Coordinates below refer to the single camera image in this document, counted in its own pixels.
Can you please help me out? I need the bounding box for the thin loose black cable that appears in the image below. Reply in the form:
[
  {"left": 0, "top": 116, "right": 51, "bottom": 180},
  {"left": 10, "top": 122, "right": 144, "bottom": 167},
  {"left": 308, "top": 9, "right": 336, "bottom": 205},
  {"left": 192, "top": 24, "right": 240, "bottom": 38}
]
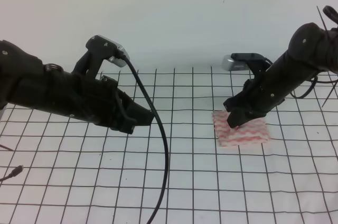
[{"left": 0, "top": 165, "right": 24, "bottom": 182}]

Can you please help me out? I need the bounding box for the black left camera cable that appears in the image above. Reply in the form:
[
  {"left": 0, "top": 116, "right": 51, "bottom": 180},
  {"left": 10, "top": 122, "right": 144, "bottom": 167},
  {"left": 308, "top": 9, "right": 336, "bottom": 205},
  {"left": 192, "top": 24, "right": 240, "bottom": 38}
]
[{"left": 113, "top": 54, "right": 170, "bottom": 224}]

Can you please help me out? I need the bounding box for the black camera cable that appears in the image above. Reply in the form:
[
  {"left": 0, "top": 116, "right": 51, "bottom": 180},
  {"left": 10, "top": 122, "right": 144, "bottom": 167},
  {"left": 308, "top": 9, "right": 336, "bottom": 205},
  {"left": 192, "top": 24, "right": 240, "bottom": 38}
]
[
  {"left": 113, "top": 54, "right": 170, "bottom": 224},
  {"left": 264, "top": 6, "right": 338, "bottom": 99}
]

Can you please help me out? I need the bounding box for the pink wavy striped towel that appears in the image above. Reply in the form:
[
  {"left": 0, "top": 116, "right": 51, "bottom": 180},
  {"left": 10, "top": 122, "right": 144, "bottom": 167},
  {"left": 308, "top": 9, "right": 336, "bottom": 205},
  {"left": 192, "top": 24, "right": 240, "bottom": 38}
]
[{"left": 212, "top": 110, "right": 271, "bottom": 147}]

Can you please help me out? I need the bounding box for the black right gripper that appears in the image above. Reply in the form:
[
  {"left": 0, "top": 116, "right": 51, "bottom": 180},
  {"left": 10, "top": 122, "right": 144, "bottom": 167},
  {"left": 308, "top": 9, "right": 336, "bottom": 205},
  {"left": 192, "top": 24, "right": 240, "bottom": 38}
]
[{"left": 223, "top": 78, "right": 285, "bottom": 128}]

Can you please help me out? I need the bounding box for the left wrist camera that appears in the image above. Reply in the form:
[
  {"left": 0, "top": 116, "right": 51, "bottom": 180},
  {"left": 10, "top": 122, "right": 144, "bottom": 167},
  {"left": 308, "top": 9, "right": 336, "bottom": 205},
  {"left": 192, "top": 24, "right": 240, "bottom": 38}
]
[{"left": 72, "top": 35, "right": 130, "bottom": 79}]

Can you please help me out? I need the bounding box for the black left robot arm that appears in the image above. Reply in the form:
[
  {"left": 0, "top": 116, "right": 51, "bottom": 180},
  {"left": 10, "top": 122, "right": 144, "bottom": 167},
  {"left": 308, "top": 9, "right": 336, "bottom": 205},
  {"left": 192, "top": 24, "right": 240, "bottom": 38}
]
[{"left": 1, "top": 35, "right": 154, "bottom": 134}]

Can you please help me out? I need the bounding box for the black right camera cable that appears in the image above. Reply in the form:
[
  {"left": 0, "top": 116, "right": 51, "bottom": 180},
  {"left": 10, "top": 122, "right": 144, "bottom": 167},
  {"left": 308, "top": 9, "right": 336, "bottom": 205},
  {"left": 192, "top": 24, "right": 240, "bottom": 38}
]
[{"left": 264, "top": 6, "right": 338, "bottom": 99}]

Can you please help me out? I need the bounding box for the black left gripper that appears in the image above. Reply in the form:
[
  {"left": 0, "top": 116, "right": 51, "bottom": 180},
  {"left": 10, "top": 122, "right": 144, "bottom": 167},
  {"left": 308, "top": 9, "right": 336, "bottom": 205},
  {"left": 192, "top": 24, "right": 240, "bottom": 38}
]
[{"left": 39, "top": 63, "right": 154, "bottom": 134}]

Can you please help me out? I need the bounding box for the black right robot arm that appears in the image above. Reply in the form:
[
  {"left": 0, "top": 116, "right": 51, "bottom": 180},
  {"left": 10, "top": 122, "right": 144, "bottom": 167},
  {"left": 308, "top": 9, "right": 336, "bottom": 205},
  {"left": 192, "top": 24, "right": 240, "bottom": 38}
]
[{"left": 223, "top": 23, "right": 337, "bottom": 128}]

